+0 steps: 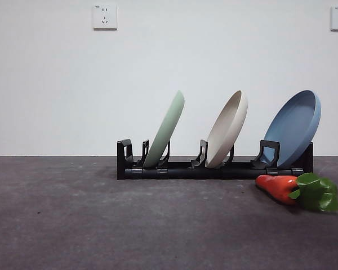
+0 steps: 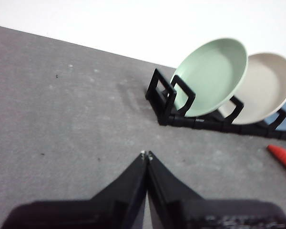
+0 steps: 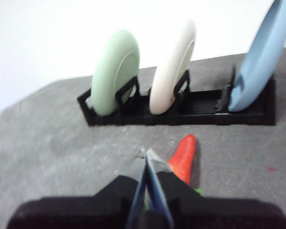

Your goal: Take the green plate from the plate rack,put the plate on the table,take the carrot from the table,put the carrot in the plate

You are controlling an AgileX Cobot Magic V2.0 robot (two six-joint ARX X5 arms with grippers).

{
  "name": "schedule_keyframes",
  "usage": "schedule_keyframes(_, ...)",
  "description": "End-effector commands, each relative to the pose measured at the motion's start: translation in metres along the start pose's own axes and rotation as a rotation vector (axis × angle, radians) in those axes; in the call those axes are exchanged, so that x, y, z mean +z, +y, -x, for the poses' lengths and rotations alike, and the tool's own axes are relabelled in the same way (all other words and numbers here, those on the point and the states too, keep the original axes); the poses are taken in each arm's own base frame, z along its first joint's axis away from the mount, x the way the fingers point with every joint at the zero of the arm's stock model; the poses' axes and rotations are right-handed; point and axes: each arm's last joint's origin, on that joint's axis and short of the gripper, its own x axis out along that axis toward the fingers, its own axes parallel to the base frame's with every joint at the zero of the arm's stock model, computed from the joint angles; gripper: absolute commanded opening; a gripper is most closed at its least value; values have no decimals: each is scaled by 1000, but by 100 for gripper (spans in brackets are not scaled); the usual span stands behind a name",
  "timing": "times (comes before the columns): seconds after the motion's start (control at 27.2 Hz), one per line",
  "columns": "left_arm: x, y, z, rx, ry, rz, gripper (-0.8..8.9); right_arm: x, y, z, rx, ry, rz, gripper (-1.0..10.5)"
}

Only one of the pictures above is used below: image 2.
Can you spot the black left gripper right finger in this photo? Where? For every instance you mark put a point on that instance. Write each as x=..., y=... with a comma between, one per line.
x=181, y=212

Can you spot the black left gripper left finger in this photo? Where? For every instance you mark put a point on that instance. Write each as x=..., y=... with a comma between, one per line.
x=114, y=210

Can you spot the orange carrot with green leaves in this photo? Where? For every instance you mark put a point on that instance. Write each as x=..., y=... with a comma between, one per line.
x=283, y=157

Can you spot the green plate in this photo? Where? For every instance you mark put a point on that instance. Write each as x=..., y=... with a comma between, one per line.
x=212, y=76

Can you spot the black plate rack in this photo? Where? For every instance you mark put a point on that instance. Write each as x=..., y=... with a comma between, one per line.
x=181, y=120

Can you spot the beige plate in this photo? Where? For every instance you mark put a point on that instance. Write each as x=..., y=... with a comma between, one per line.
x=264, y=95

